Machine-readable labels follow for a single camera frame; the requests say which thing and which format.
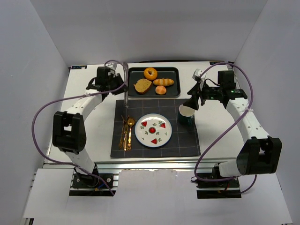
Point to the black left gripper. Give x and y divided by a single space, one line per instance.
119 83

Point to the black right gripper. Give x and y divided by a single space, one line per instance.
201 94

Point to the orange glazed donut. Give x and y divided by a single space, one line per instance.
150 73

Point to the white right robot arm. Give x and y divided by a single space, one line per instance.
260 153

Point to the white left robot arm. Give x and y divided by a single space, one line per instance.
68 132

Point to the brown bread slice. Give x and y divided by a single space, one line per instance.
142 86

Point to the striped long bread roll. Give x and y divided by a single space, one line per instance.
163 82

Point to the black baking tray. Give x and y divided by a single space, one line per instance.
136 73

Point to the green white mug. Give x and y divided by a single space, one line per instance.
186 115

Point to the small round bun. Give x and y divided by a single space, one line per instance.
160 90

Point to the gold spoon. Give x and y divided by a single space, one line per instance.
130 123

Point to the right blue table label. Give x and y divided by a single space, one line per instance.
215 62

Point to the gold knife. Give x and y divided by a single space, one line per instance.
126 134

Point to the dark checked placemat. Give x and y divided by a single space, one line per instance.
183 143

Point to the white watermelon pattern plate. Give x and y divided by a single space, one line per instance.
153 130

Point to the blue table label sticker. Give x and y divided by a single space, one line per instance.
79 67

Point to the gold fork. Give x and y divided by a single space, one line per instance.
122 132

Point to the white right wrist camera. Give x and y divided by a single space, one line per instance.
197 74

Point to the aluminium frame rail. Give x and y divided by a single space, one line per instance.
109 171

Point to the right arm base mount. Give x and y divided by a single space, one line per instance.
217 190

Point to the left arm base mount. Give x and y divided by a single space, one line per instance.
91 182

